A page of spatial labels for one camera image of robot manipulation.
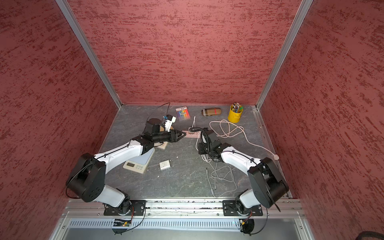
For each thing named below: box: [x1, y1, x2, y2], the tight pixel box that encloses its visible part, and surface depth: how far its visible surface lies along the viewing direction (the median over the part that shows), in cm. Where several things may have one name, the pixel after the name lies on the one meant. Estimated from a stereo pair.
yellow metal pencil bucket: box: [227, 104, 244, 124], surface depth 106 cm
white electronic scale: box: [123, 147, 155, 174], surface depth 88 cm
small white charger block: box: [159, 159, 171, 171], surface depth 89 cm
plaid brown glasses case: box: [201, 107, 222, 117], surface depth 116 cm
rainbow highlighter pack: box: [175, 106, 191, 121], surface depth 118 cm
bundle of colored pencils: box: [232, 102, 244, 113], surface depth 100 cm
